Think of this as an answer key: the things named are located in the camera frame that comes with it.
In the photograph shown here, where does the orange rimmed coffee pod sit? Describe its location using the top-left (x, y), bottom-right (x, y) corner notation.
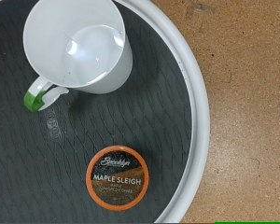
top-left (85, 145), bottom-right (150, 212)

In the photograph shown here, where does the white mug green taped handle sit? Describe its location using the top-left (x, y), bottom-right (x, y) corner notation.
top-left (22, 0), bottom-right (133, 113)

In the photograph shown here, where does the white two-tier turntable shelf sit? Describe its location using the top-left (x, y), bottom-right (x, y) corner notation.
top-left (0, 0), bottom-right (211, 224)

